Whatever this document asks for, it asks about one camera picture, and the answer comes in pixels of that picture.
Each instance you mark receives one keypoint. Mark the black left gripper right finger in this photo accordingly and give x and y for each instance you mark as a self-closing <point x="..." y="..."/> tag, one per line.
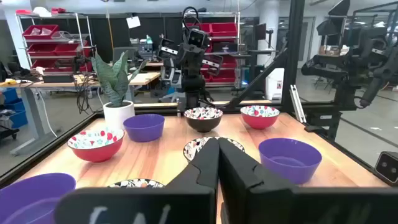
<point x="264" y="205"/>

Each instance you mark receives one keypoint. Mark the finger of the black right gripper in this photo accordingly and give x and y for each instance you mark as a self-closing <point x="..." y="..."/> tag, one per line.
<point x="196" y="57"/>
<point x="186" y="57"/>

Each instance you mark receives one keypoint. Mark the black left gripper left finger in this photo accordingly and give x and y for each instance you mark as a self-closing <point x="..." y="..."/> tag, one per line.
<point x="186" y="202"/>

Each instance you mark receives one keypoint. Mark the blue plastic bowl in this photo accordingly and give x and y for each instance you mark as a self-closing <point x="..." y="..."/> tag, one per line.
<point x="28" y="186"/>
<point x="289" y="168"/>
<point x="144" y="130"/>

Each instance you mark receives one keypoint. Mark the black bowl floral inside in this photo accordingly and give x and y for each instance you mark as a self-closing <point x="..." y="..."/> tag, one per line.
<point x="203" y="124"/>
<point x="136" y="183"/>
<point x="194" y="149"/>

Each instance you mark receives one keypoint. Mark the red bowl floral inside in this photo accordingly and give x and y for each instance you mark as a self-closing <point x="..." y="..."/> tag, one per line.
<point x="96" y="152"/>
<point x="259" y="123"/>

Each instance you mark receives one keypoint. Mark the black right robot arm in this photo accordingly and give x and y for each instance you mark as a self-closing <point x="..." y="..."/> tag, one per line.
<point x="192" y="88"/>

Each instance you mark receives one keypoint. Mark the background black robot arm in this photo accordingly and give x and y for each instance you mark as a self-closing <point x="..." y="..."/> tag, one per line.
<point x="379" y="74"/>
<point x="329" y="70"/>

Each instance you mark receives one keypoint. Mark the red storage bin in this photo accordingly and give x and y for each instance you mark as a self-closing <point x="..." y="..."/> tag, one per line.
<point x="66" y="49"/>
<point x="43" y="63"/>
<point x="40" y="36"/>
<point x="224" y="76"/>
<point x="42" y="50"/>
<point x="206" y="28"/>
<point x="224" y="29"/>

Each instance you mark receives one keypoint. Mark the wooden top work desk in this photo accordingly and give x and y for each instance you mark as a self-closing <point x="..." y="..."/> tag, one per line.
<point x="143" y="77"/>

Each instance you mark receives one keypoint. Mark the white paper tag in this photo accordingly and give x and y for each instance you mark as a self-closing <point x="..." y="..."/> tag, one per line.
<point x="133" y="22"/>

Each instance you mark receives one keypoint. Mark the green snake plant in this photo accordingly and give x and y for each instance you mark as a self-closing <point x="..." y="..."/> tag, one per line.
<point x="116" y="84"/>

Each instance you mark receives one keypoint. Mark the black monitor on stand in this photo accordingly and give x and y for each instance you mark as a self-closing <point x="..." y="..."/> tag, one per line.
<point x="260" y="31"/>

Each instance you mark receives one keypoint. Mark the white waste bin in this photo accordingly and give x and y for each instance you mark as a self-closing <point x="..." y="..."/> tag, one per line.
<point x="275" y="84"/>

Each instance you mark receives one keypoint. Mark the white plant pot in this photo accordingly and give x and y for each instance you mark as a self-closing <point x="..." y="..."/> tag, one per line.
<point x="116" y="116"/>

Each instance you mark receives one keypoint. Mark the white aluminium bar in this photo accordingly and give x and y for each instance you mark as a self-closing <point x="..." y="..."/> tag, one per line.
<point x="297" y="104"/>

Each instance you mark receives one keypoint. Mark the black studio softbox light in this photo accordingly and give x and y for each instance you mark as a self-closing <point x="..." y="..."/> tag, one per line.
<point x="329" y="26"/>

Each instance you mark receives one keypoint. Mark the blue storage bin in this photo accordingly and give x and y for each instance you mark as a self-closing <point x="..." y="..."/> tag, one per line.
<point x="15" y="105"/>
<point x="18" y="119"/>
<point x="9" y="95"/>

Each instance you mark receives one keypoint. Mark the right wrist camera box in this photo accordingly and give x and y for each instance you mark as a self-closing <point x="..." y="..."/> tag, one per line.
<point x="196" y="38"/>

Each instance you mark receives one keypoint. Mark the black aluminium table frame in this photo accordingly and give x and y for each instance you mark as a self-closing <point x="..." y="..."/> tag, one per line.
<point x="293" y="62"/>

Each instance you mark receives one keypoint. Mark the black table-level camera box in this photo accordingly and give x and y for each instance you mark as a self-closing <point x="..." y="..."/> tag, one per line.
<point x="387" y="168"/>

